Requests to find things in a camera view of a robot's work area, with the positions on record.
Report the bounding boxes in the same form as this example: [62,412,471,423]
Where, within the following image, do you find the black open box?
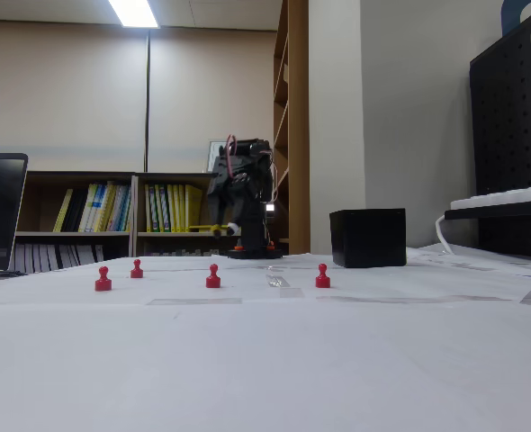
[328,207,408,269]

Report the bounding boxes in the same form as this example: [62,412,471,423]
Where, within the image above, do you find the framed white certificate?
[207,139,222,174]

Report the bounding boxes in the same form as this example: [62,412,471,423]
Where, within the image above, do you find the tall wooden bookshelf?
[272,0,311,256]

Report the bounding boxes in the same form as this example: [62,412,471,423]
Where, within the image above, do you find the blue white binder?
[110,183,133,233]

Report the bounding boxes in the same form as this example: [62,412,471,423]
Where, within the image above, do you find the black folder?
[61,188,90,233]

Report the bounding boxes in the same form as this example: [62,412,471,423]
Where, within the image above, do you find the white paper table cover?
[0,245,531,432]

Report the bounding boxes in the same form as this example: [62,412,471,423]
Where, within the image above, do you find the slanted yellow book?
[52,188,75,233]

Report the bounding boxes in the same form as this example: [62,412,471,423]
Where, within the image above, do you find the white archive binders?
[13,243,106,275]

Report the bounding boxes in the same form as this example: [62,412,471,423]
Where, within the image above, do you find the ceiling light panel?
[107,0,162,30]

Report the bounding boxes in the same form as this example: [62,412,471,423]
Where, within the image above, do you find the black pegboard shelf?
[444,197,531,222]

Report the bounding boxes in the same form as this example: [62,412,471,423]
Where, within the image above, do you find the white power strip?
[449,183,531,211]

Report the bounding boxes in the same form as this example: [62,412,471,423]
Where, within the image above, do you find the black perforated pegboard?
[469,3,531,261]

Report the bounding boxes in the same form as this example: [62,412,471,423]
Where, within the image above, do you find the blue rounded object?
[500,0,531,38]

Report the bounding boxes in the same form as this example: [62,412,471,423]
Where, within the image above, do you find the pink gripper servo cable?
[225,133,239,181]

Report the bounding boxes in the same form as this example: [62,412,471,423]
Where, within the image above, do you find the black wall conduit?
[142,31,153,174]

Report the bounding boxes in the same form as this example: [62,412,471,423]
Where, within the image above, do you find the white power strip cable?
[435,212,456,256]

